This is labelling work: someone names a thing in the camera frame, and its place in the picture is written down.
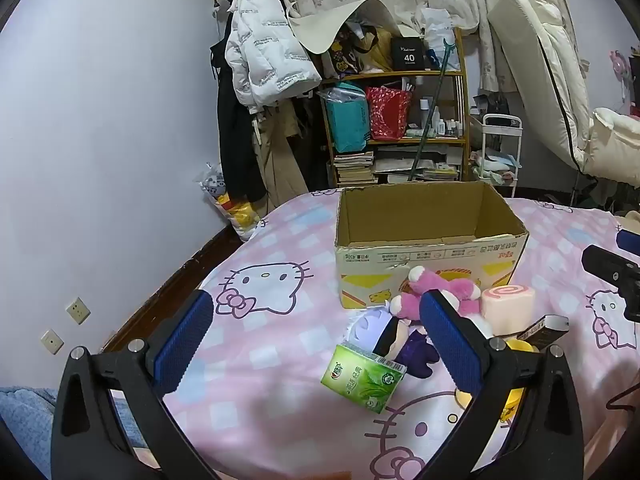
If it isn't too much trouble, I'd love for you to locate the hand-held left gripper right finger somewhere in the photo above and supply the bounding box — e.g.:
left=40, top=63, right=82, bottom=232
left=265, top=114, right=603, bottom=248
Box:
left=419, top=290, right=586, bottom=480

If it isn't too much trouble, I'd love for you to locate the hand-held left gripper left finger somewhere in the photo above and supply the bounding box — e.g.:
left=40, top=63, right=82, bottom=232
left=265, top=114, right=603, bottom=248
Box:
left=50, top=289, right=221, bottom=480

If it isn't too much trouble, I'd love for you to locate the pink plush toy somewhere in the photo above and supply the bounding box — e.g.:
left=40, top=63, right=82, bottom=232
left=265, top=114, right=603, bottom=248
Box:
left=389, top=266, right=493, bottom=338

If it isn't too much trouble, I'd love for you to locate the pink roll cake plush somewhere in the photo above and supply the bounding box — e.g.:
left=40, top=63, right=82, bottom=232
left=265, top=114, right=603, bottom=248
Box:
left=481, top=284, right=537, bottom=336

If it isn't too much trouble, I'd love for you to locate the lilac-haired plush doll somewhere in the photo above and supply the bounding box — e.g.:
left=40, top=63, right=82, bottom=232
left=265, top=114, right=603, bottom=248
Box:
left=345, top=305, right=441, bottom=381

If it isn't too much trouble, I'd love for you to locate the cardboard box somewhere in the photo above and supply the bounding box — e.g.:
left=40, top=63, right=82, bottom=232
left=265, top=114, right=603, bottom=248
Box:
left=334, top=181, right=530, bottom=311

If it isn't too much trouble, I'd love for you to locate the green tissue pack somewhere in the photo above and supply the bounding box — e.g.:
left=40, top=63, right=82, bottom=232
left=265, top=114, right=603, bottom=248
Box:
left=320, top=342, right=408, bottom=415

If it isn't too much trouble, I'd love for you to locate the yellow plush toy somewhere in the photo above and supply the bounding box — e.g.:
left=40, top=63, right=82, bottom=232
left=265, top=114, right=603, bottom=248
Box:
left=455, top=337, right=538, bottom=423

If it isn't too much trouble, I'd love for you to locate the black rectangular case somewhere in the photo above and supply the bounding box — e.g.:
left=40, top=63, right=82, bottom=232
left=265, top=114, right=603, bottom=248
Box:
left=516, top=315, right=570, bottom=353

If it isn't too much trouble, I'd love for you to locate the pink cat-print bed sheet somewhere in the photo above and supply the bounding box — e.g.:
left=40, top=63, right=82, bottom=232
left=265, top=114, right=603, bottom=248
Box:
left=102, top=187, right=640, bottom=480

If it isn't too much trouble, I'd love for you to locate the plastic bag with yellow toys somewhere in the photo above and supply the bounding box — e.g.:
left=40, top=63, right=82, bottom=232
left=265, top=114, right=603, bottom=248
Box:
left=197, top=162, right=261, bottom=241

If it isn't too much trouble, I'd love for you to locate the dark cabinet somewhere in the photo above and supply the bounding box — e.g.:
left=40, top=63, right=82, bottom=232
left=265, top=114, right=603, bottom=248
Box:
left=627, top=45, right=640, bottom=111

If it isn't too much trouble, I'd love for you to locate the white trolley cart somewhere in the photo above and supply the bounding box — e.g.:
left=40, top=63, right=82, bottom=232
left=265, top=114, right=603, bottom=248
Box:
left=470, top=114, right=523, bottom=198

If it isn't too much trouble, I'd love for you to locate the small pink fan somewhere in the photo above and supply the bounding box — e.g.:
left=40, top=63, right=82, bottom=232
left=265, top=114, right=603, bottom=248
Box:
left=609, top=50, right=632, bottom=81

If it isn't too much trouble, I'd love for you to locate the blue cloth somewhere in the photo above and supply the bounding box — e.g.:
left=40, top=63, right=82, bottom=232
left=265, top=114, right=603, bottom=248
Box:
left=0, top=385, right=66, bottom=480

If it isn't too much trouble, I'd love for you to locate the pile of papers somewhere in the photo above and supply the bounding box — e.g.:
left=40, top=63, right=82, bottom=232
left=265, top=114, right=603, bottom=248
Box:
left=372, top=147, right=463, bottom=185

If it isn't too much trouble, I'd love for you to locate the cream folded mattress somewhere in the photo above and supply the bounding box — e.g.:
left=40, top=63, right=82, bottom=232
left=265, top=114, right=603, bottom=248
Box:
left=487, top=0, right=640, bottom=186

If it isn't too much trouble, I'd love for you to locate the stack of books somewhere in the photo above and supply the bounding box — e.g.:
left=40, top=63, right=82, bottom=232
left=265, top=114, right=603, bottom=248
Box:
left=332, top=150, right=378, bottom=187

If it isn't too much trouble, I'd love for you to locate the wooden shelf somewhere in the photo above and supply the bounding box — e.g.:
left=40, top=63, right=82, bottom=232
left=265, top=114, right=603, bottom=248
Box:
left=317, top=27, right=473, bottom=191

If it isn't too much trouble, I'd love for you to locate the beige coat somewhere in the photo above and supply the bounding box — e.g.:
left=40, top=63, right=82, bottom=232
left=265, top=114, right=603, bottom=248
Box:
left=250, top=95, right=311, bottom=211

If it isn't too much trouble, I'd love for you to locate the row of small bottles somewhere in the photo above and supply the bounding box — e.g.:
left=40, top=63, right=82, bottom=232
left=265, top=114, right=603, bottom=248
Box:
left=407, top=97, right=463, bottom=140

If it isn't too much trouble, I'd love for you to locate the black coat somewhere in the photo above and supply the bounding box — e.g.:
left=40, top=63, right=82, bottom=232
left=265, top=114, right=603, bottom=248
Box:
left=210, top=35, right=268, bottom=203

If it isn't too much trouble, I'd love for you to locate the green pole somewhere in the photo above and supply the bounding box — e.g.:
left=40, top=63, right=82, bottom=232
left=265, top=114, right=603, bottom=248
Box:
left=407, top=37, right=458, bottom=183

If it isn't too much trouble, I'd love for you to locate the red bag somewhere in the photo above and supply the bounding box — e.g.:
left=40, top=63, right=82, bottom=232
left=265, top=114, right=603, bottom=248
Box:
left=364, top=85, right=413, bottom=142

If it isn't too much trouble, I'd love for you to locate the teal bag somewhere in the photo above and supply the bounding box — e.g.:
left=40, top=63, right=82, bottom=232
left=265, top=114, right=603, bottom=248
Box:
left=320, top=82, right=373, bottom=155

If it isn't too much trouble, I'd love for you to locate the black box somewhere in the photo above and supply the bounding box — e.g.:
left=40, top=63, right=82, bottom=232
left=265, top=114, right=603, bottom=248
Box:
left=390, top=36, right=426, bottom=72

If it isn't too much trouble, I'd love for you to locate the white plastic bag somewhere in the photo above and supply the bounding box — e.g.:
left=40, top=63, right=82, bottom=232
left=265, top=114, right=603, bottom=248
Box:
left=415, top=7, right=461, bottom=71

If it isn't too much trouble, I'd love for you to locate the patterned tote bag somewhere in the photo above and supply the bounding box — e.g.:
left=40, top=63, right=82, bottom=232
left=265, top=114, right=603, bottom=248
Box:
left=325, top=25, right=393, bottom=76

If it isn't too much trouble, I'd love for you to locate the white puffer jacket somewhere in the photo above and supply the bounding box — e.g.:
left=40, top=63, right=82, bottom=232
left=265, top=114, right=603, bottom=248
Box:
left=224, top=0, right=323, bottom=108

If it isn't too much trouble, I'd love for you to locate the cream cloth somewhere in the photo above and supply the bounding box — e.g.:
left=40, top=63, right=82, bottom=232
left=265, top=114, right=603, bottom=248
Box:
left=287, top=0, right=401, bottom=56

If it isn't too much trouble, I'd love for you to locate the wall socket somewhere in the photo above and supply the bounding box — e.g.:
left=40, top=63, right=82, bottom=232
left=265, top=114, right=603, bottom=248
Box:
left=66, top=297, right=92, bottom=326
left=40, top=329, right=65, bottom=356

